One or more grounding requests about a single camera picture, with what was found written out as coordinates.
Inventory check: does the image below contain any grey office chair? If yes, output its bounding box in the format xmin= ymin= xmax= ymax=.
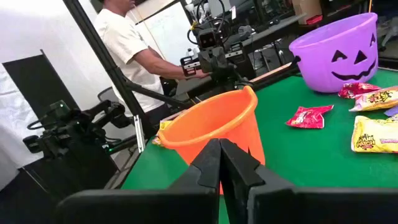
xmin=97 ymin=86 xmax=121 ymax=103

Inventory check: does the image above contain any small yellow candy pack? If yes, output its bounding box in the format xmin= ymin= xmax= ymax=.
xmin=151 ymin=120 xmax=173 ymax=147

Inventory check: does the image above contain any orange plastic halloween bucket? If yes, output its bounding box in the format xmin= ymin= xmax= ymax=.
xmin=157 ymin=85 xmax=266 ymax=195

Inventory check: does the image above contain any black equipment cabinet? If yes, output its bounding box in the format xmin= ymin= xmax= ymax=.
xmin=18 ymin=149 xmax=121 ymax=203

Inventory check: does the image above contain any red flat box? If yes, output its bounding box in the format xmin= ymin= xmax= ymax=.
xmin=306 ymin=14 xmax=324 ymax=26

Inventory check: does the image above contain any red candy pack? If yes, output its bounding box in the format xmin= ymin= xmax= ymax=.
xmin=285 ymin=105 xmax=335 ymax=129
xmin=338 ymin=82 xmax=382 ymax=100

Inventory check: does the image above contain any purple jack-o-lantern bucket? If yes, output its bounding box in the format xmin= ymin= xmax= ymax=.
xmin=289 ymin=12 xmax=379 ymax=93

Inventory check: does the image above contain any person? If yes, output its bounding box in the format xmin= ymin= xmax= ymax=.
xmin=93 ymin=0 xmax=211 ymax=125

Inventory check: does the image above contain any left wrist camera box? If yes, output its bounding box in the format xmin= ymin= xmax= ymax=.
xmin=198 ymin=29 xmax=218 ymax=49

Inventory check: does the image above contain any black frame strut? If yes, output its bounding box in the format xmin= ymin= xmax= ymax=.
xmin=123 ymin=79 xmax=195 ymax=110

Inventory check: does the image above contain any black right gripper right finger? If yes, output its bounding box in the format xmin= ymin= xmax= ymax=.
xmin=220 ymin=138 xmax=398 ymax=224

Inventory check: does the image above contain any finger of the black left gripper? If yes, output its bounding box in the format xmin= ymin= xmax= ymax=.
xmin=224 ymin=42 xmax=246 ymax=60
xmin=180 ymin=57 xmax=202 ymax=77

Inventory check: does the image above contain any grey desk with black legs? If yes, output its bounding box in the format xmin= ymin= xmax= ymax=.
xmin=242 ymin=12 xmax=308 ymax=47

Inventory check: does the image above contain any silver metal bracket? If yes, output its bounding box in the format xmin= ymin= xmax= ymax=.
xmin=133 ymin=114 xmax=147 ymax=154

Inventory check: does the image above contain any yellow Sour Patch candy pack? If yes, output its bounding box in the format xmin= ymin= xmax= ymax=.
xmin=351 ymin=114 xmax=398 ymax=154
xmin=348 ymin=86 xmax=398 ymax=113

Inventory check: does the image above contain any cardboard box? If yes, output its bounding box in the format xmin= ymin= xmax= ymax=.
xmin=292 ymin=0 xmax=323 ymax=24

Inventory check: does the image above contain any black flat panel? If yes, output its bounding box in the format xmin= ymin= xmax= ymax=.
xmin=2 ymin=49 xmax=80 ymax=121

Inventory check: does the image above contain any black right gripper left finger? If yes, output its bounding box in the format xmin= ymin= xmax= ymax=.
xmin=55 ymin=138 xmax=221 ymax=224

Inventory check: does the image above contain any whiteboard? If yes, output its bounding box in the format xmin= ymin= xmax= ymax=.
xmin=136 ymin=1 xmax=200 ymax=66

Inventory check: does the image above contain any white backdrop sheet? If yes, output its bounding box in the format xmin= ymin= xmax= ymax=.
xmin=0 ymin=0 xmax=113 ymax=190

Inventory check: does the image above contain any black frame post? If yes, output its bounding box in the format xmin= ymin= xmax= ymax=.
xmin=63 ymin=0 xmax=158 ymax=139

